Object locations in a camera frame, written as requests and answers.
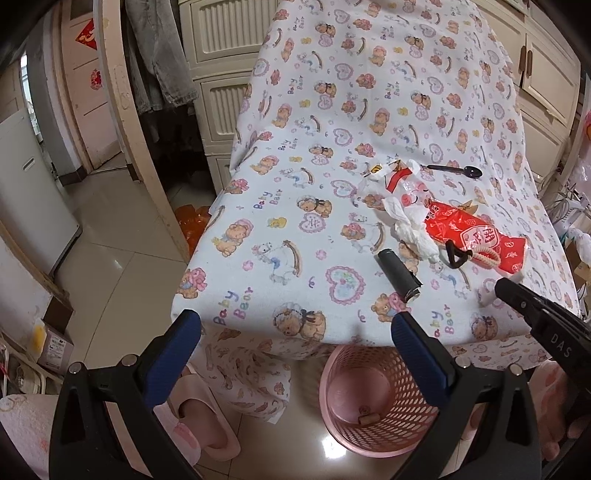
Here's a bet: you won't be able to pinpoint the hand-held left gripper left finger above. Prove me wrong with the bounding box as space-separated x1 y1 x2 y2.
48 309 204 480

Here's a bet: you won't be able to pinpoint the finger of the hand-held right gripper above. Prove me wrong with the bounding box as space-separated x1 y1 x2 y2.
495 277 591 370

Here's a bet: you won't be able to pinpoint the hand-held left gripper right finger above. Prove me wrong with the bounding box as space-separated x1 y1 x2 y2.
390 311 543 480

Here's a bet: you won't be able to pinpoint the white paper scrap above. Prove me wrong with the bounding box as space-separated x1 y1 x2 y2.
478 277 509 308

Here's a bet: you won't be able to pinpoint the pink plastic mesh basket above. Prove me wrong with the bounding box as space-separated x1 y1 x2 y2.
320 344 468 459

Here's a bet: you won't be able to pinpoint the beige braided cord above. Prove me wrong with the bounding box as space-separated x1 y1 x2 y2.
466 246 502 269

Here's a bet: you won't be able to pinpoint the black cylinder tube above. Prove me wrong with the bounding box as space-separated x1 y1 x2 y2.
378 248 422 303

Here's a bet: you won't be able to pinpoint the red snack packet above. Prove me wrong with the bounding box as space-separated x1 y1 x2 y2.
424 199 528 277

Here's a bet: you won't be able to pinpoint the clear red white plastic wrapper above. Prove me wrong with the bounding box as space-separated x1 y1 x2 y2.
358 159 435 215

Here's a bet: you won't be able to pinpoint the pink slipper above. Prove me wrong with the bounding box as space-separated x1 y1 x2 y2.
152 362 241 462

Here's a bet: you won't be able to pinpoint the pile of cardboard boxes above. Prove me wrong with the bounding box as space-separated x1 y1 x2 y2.
566 237 591 278

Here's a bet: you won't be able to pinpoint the small labelled cardboard box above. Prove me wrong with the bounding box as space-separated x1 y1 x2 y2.
34 300 75 374

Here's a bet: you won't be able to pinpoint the crumpled white tissue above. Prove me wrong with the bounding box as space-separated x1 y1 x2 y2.
382 194 441 265

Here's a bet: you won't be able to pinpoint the orange plastic bag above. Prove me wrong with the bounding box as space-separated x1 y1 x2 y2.
173 205 213 257

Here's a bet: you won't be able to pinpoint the black plastic spoon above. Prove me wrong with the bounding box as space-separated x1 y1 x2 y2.
427 164 483 179

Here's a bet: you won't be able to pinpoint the white refrigerator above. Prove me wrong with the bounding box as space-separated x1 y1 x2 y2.
0 111 84 278

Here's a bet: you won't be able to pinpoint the cream wardrobe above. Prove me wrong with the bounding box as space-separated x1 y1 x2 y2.
475 0 583 181

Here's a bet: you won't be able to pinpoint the pale pink door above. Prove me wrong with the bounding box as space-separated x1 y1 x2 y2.
51 0 125 171

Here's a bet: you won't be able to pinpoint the bear print tablecloth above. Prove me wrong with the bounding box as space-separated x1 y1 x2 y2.
171 0 583 418

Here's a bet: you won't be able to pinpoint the hanging grey jeans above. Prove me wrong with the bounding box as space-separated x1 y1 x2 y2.
122 0 199 114

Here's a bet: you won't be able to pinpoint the cream plastic drawer cabinet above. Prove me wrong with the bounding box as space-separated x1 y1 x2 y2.
178 0 278 195

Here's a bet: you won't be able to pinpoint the red diamond paper decoration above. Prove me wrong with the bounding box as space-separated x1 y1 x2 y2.
74 18 100 44

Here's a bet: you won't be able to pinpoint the tangle of white cables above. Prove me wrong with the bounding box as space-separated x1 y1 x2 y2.
547 180 591 232

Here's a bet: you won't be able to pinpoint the wooden door frame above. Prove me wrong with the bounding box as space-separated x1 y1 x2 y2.
92 0 192 264

